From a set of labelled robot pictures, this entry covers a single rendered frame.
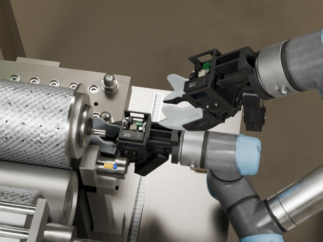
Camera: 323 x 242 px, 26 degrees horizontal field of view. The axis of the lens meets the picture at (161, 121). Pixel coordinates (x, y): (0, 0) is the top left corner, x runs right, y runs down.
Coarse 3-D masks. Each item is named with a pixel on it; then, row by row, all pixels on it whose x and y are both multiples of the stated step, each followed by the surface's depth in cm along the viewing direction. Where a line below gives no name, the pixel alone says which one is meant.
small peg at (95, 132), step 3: (90, 129) 123; (93, 129) 123; (96, 129) 123; (99, 129) 123; (90, 132) 123; (93, 132) 123; (96, 132) 123; (99, 132) 123; (102, 132) 123; (105, 132) 123; (96, 135) 123; (99, 135) 123; (102, 135) 123; (105, 135) 124
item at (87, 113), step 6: (84, 108) 120; (90, 108) 121; (84, 114) 119; (90, 114) 122; (84, 120) 118; (90, 120) 123; (84, 126) 118; (90, 126) 124; (78, 132) 119; (84, 132) 119; (78, 138) 119; (84, 138) 119; (78, 144) 120; (84, 144) 120
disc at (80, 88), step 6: (78, 84) 121; (78, 90) 119; (84, 90) 124; (72, 102) 116; (72, 108) 116; (72, 114) 116; (66, 126) 115; (66, 132) 115; (66, 138) 115; (66, 144) 116; (66, 150) 116; (66, 156) 117; (66, 162) 119; (72, 162) 122
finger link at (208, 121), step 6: (204, 114) 107; (210, 114) 106; (222, 114) 105; (198, 120) 107; (204, 120) 106; (210, 120) 105; (216, 120) 105; (222, 120) 105; (186, 126) 109; (192, 126) 108; (198, 126) 107; (204, 126) 106; (210, 126) 106
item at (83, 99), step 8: (80, 96) 119; (88, 96) 123; (80, 104) 118; (88, 104) 124; (80, 112) 118; (72, 120) 116; (72, 128) 116; (72, 136) 117; (72, 144) 117; (72, 152) 119; (80, 152) 123
